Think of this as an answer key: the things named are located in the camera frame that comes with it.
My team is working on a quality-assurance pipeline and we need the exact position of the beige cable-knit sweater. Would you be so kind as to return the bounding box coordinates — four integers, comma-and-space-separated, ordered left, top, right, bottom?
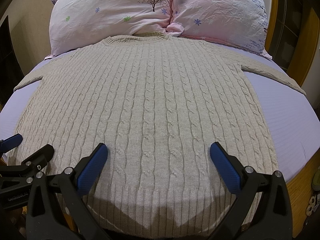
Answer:
8, 33, 301, 238

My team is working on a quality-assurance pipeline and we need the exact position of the left pink floral pillow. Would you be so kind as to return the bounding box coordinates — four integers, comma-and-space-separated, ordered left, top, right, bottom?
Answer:
49, 0, 171, 57

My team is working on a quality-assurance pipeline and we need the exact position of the pink floral pillow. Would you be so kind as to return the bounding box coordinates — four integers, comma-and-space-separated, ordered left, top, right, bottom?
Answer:
49, 0, 171, 57
167, 0, 270, 58

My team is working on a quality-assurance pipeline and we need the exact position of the right pink floral pillow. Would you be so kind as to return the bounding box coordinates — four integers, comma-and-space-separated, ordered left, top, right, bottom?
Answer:
167, 0, 270, 58

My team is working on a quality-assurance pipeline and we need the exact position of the wooden headboard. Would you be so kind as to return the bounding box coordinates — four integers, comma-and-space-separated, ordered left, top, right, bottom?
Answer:
265, 0, 319, 86

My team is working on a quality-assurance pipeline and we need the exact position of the wooden bed frame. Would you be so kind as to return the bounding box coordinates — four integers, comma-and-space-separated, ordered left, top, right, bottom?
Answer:
287, 150, 320, 237

